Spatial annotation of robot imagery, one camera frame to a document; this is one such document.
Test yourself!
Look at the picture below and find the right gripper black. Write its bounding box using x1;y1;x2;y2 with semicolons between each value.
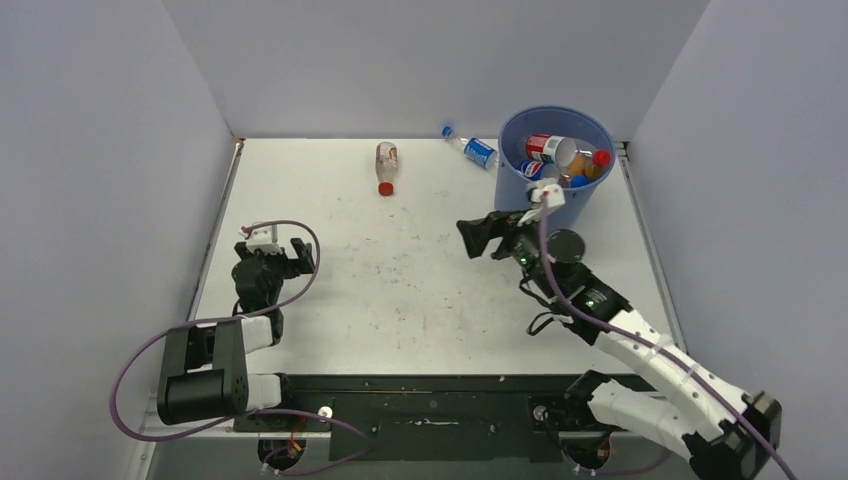
458;205;560;299

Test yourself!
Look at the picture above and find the pepsi bottle blue label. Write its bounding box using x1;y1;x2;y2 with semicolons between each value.
517;160;561;182

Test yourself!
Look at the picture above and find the crushed clear bottle blue cap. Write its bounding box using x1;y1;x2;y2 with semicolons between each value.
559;154;607;188

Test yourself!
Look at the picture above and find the red cap red label bottle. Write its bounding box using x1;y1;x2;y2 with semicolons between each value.
523;134;611;167

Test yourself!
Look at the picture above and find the blue plastic bin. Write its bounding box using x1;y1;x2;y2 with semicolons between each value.
494;106;615;227

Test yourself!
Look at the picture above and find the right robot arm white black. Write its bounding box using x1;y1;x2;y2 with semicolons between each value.
456;212;782;479

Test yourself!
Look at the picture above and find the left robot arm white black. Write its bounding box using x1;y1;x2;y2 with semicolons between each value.
157;238;316;431

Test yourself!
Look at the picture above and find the far blue label bottle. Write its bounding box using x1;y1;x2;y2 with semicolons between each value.
441;126;498;170

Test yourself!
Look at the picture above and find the red label small bottle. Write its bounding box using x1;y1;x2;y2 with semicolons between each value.
375;142;399;196

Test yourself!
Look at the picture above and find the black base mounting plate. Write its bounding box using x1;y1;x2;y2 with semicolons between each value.
225;374;697;465

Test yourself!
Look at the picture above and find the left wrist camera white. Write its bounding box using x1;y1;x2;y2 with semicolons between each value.
241;225;283;255

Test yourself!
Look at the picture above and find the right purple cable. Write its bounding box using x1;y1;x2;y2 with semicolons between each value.
537;193;800;480

